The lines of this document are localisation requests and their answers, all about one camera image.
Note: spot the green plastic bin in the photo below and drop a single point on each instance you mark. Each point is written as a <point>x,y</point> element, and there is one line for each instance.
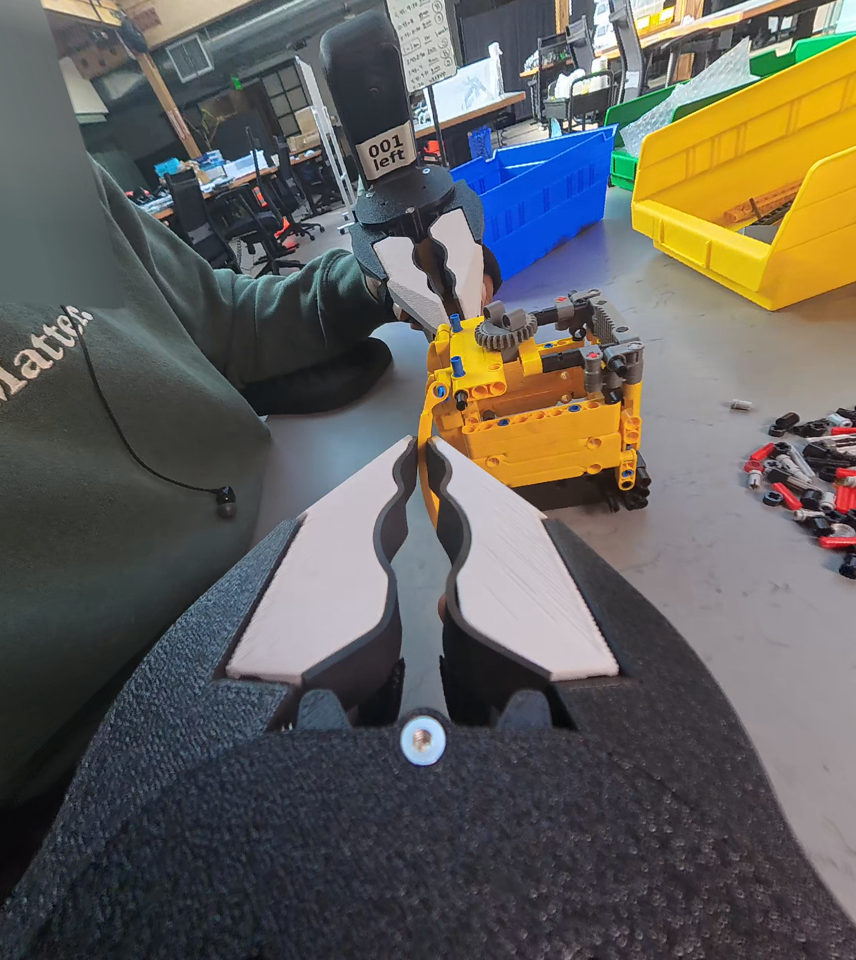
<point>773,64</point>

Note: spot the yellow lego robot model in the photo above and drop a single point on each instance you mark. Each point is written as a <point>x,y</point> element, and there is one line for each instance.
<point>548,442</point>

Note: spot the green printed sweatshirt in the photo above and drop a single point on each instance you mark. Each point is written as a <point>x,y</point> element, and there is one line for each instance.
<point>60,562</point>

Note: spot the yellow curved lego panel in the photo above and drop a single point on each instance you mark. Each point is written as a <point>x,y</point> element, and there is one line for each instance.
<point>428,450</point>

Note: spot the pile of lego pins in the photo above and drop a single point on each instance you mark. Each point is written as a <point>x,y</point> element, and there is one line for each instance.
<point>848,487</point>

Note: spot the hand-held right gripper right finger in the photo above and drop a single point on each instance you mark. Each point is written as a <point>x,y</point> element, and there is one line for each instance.
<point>525,592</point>

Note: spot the clear plastic bag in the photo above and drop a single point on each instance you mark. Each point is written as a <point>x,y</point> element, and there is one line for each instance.
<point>690,97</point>

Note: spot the white printed sign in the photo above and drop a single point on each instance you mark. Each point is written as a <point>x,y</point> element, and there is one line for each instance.
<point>420,41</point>

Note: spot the wooden desk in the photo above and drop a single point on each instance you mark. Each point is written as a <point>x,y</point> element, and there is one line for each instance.
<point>506,101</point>
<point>698,19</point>

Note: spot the black mesh elbow pad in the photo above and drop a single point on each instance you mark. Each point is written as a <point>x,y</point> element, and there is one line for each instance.
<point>323,379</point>

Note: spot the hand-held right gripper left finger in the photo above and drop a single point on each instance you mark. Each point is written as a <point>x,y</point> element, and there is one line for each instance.
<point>315,592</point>

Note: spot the white drawing sheet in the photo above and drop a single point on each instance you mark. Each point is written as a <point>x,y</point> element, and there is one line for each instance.
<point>473,86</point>

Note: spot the blue mesh crate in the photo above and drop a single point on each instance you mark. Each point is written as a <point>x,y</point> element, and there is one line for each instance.
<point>480,142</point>

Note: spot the blue plastic bin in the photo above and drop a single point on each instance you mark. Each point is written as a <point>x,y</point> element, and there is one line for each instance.
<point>540,202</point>

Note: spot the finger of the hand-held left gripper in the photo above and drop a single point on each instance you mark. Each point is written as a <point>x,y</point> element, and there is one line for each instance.
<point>465,255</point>
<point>405,277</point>

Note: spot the yellow bin with large parts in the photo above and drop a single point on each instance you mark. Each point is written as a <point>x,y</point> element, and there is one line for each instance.
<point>773,255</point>

